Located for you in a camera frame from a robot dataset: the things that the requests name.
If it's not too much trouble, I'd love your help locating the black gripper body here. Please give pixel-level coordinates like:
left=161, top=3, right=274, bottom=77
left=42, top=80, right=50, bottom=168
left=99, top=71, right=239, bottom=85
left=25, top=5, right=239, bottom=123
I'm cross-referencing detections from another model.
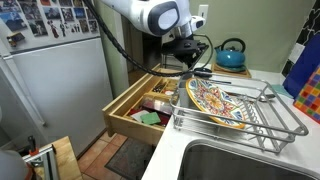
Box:
left=161, top=38, right=210, bottom=64

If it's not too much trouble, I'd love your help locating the black spoon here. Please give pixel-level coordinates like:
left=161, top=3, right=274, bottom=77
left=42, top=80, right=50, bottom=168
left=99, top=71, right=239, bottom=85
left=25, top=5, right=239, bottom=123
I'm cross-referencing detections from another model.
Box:
left=191, top=65, right=214, bottom=79

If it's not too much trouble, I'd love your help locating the metal table knife on counter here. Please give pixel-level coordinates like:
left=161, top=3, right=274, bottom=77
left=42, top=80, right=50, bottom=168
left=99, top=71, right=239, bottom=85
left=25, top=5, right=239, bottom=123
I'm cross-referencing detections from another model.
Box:
left=209, top=78, right=233, bottom=85

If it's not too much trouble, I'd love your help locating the colourful floral ceramic plate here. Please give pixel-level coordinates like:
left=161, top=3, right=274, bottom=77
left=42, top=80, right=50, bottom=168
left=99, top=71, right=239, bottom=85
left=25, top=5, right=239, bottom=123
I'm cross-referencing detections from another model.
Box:
left=185, top=77, right=247, bottom=130

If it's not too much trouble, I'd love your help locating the bamboo cutlery organizer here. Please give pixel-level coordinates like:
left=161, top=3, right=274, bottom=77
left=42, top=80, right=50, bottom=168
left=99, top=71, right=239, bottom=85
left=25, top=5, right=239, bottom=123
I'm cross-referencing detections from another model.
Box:
left=142, top=77, right=180, bottom=102

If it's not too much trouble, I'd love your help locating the wooden trivet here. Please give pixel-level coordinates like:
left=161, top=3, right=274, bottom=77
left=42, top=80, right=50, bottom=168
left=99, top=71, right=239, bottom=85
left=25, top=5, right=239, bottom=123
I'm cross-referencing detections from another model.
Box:
left=210, top=62, right=253, bottom=80

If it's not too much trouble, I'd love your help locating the clear plastic box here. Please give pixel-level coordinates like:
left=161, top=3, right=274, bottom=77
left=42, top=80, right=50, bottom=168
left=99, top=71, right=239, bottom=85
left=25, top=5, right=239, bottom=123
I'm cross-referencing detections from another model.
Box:
left=141, top=96, right=175, bottom=116

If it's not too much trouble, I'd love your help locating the green sponge cloth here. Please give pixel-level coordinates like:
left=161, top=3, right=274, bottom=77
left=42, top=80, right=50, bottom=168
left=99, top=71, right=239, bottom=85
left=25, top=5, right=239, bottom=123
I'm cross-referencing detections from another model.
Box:
left=139, top=111, right=162, bottom=126

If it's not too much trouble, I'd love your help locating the white cloth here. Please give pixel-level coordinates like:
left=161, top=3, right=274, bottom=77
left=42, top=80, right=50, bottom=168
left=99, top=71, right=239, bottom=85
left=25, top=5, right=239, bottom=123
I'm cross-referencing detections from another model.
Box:
left=130, top=109, right=150, bottom=123

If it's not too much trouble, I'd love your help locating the light wooden kitchen drawer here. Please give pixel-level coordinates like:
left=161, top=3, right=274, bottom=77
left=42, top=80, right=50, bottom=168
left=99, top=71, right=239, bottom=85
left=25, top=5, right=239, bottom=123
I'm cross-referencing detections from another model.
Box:
left=101, top=64, right=184, bottom=146

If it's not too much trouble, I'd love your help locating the teal glass coaster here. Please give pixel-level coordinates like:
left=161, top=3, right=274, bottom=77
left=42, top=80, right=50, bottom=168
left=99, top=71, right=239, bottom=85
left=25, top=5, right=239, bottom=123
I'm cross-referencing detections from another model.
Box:
left=270, top=83, right=295, bottom=100

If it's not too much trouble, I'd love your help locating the blue board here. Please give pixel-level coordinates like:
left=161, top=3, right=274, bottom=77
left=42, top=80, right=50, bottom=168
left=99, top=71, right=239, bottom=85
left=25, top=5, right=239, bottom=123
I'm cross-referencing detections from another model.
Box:
left=282, top=32, right=320, bottom=100

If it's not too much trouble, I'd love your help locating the stainless steel sink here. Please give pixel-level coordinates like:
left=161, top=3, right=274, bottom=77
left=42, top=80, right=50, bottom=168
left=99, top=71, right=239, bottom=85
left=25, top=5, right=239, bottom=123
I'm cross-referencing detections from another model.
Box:
left=177, top=139, right=320, bottom=180

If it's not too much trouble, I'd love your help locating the printed photograph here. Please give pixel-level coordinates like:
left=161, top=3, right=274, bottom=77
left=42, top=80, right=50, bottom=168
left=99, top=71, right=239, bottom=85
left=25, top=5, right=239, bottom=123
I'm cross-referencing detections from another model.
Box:
left=72, top=6, right=87, bottom=20
left=17, top=1, right=39, bottom=21
left=60, top=6, right=76, bottom=23
left=42, top=6, right=63, bottom=21
left=0, top=11, right=30, bottom=33
left=27, top=19, right=50, bottom=38

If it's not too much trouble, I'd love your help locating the grey floor rug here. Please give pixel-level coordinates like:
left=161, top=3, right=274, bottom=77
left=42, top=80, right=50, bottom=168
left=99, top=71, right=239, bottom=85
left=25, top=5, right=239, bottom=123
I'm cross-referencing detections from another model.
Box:
left=104, top=137, right=157, bottom=180

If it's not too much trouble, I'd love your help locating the white refrigerator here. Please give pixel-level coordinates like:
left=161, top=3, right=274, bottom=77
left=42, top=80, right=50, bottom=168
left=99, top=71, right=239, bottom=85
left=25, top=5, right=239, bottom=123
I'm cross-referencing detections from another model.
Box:
left=0, top=0, right=115, bottom=158

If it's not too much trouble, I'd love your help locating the wooden workbench top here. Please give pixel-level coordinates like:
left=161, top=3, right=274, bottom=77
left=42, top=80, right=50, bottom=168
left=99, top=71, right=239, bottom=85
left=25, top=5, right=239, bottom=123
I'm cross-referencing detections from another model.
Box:
left=32, top=135, right=83, bottom=180

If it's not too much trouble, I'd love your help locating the red and black clamp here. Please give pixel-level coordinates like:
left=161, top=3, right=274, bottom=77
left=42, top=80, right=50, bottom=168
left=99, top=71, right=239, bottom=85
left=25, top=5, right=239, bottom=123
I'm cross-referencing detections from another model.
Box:
left=27, top=134, right=41, bottom=157

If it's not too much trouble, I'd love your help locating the teal kettle with black handle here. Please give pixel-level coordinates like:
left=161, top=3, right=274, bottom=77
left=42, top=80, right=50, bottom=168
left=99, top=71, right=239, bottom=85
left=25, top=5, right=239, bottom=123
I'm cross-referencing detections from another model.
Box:
left=213, top=37, right=247, bottom=70

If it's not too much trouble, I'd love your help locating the white light switch plate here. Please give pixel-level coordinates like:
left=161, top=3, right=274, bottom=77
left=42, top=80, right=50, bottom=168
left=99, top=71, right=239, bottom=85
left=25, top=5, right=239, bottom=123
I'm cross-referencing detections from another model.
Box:
left=197, top=3, right=210, bottom=21

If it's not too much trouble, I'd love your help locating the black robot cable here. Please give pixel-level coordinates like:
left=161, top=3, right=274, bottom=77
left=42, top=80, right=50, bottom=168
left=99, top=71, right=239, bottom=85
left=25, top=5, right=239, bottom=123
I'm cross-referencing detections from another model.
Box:
left=82, top=0, right=215, bottom=79

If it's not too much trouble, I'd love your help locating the metal wire dish rack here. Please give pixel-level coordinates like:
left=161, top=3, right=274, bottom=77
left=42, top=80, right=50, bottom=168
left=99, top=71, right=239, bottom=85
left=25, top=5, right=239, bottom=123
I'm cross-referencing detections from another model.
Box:
left=169, top=73, right=310, bottom=155

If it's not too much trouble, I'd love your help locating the white wall outlet plate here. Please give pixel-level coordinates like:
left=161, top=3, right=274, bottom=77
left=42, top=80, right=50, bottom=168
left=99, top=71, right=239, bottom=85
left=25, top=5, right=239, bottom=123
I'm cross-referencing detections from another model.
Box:
left=287, top=42, right=306, bottom=65

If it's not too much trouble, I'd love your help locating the aluminium bracket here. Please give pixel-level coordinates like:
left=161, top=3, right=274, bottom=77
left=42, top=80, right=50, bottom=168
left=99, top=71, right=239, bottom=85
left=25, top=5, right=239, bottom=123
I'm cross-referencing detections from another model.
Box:
left=21, top=144, right=62, bottom=180

